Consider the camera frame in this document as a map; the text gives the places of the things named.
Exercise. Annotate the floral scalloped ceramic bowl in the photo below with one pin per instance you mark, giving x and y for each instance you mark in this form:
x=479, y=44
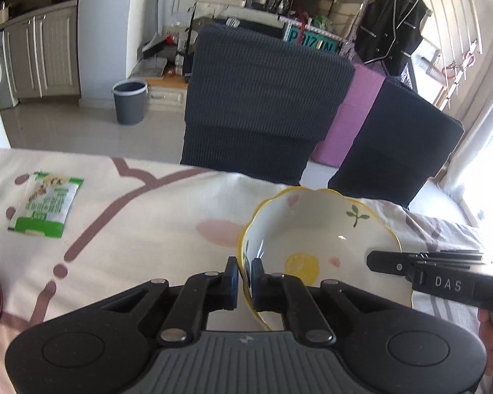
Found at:
x=324, y=230

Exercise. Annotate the white washing machine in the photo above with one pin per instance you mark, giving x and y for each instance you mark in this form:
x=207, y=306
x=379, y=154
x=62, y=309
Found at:
x=0, y=72

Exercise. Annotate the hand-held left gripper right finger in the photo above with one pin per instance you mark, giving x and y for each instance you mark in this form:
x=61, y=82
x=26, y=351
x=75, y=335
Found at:
x=256, y=283

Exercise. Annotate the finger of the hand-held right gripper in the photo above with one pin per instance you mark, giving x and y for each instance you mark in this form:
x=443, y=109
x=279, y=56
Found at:
x=390, y=263

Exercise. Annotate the white kettle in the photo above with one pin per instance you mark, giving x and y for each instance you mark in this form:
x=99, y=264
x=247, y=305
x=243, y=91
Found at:
x=0, y=15

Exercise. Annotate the cream kitchen base cabinet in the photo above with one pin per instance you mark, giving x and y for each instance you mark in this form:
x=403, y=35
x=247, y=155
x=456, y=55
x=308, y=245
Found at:
x=45, y=53

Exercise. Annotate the green white snack packet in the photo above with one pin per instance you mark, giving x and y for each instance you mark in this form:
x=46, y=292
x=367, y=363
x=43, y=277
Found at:
x=45, y=205

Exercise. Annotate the black vest white trim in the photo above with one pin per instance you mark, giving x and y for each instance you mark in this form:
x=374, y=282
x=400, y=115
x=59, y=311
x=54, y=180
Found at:
x=394, y=28

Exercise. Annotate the beige window curtain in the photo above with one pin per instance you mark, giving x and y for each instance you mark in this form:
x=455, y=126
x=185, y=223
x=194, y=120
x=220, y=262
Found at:
x=476, y=147

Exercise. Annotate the metal stair railing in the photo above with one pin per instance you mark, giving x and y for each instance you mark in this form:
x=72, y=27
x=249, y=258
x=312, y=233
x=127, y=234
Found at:
x=456, y=28

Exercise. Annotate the grey trash bin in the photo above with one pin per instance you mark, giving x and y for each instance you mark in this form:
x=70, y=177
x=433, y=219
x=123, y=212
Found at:
x=129, y=102

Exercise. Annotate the teal license-plate sign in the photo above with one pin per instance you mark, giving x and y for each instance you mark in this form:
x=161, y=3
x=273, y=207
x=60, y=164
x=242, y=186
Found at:
x=312, y=41

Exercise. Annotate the dark grey covered chair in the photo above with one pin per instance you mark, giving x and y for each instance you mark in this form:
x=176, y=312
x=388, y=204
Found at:
x=398, y=147
x=267, y=98

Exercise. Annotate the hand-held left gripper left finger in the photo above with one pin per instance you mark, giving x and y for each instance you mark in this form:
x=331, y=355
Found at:
x=232, y=281

